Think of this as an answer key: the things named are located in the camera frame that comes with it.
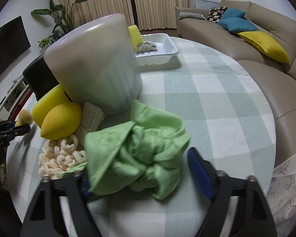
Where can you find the black white patterned cushion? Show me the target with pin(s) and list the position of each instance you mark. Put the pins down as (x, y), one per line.
(215, 14)

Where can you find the teal cushion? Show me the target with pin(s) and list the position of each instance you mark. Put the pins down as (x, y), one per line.
(237, 25)
(233, 13)

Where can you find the grey folded blanket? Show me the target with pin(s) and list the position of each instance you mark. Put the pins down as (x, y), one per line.
(185, 15)

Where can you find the tall potted plant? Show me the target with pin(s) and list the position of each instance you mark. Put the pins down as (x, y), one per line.
(62, 15)

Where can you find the yellow cushion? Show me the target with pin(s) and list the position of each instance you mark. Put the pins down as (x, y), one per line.
(265, 44)

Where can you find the beige leather sofa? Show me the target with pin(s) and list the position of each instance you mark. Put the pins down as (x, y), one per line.
(277, 80)

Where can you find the floral white fabric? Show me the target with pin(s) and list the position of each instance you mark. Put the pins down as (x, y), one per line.
(281, 196)

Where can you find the yellow rectangular sponge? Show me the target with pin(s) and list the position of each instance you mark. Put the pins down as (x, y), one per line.
(51, 99)

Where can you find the green microfiber cloth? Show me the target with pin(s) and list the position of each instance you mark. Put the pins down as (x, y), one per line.
(143, 153)

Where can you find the small yellow round sponge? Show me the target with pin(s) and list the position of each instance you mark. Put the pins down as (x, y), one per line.
(24, 117)

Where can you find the black wall television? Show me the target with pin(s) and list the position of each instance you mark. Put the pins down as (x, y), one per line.
(13, 42)

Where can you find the green checked tablecloth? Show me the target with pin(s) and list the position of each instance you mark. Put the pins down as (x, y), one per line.
(229, 122)

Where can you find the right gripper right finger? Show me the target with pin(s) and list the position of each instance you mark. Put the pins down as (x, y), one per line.
(253, 216)

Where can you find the white plastic tray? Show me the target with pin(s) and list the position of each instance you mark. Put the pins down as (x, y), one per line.
(166, 49)

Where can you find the cream knitted cloth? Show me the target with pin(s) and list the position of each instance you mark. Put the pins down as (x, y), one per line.
(92, 117)

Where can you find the small trailing plant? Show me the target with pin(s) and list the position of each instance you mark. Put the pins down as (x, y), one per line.
(46, 42)

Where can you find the cream chenille loop pad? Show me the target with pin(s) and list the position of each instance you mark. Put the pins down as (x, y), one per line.
(60, 156)

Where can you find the teal cushion back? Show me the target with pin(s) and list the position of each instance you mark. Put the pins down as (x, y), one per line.
(233, 13)

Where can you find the black cylindrical container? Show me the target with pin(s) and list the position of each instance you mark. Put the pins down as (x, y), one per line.
(39, 77)

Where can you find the teal cushion front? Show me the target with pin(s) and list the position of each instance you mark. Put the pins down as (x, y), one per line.
(237, 25)

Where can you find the white tv cabinet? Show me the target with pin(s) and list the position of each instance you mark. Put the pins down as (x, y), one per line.
(15, 99)

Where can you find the white storage box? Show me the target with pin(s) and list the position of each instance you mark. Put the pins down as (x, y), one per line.
(203, 4)

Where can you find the yellow sponge block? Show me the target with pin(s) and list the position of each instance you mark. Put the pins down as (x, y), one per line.
(135, 36)

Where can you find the translucent white plastic container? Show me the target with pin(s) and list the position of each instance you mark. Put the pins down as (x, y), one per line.
(96, 63)

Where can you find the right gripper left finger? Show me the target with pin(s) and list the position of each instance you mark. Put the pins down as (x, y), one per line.
(59, 206)

